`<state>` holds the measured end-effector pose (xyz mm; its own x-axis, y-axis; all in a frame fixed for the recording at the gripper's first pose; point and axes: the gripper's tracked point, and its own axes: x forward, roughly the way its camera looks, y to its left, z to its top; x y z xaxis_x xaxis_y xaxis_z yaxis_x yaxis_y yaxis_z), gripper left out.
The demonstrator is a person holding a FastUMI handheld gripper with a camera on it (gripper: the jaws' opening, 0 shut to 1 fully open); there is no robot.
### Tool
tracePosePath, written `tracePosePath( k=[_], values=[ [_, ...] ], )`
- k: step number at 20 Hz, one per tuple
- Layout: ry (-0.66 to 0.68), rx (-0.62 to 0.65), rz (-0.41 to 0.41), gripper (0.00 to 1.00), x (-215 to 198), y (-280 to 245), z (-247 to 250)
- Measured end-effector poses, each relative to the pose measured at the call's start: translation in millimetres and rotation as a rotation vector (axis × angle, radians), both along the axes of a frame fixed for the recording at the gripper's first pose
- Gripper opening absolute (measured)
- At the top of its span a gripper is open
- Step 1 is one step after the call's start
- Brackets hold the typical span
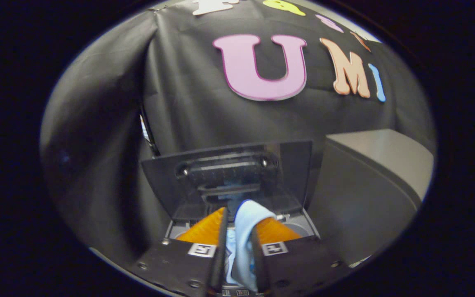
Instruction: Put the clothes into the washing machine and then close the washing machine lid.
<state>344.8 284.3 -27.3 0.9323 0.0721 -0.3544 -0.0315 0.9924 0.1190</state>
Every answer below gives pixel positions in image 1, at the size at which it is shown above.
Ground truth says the beige cabinet with grey top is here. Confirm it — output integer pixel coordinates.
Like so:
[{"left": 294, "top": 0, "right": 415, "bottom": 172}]
[{"left": 307, "top": 129, "right": 434, "bottom": 264}]

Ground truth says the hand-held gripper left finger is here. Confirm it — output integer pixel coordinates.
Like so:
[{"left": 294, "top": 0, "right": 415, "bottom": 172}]
[{"left": 128, "top": 207, "right": 228, "bottom": 297}]

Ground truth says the black backdrop cloth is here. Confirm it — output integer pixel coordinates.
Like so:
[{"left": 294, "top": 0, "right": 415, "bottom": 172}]
[{"left": 40, "top": 0, "right": 436, "bottom": 256}]

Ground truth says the light blue garment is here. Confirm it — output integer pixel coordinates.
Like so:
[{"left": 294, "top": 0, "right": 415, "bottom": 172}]
[{"left": 225, "top": 200, "right": 277, "bottom": 292}]

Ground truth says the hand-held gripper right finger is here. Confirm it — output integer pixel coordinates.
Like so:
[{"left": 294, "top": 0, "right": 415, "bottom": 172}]
[{"left": 251, "top": 217, "right": 351, "bottom": 295}]

